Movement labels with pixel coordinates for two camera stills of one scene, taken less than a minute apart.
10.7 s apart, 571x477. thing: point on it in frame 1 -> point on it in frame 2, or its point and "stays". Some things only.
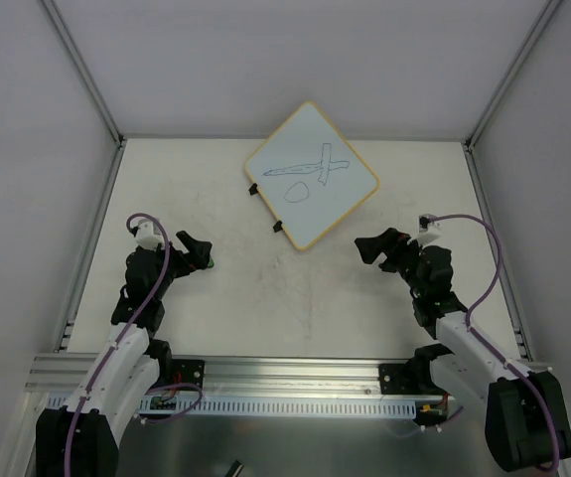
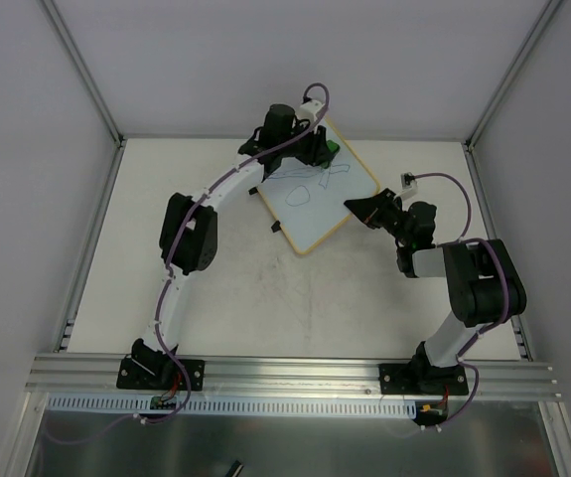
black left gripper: (180, 260) -> (312, 146)
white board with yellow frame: (310, 177) stays
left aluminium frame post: (110, 121) stays
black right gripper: (397, 254) -> (384, 207)
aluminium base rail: (60, 376) stays
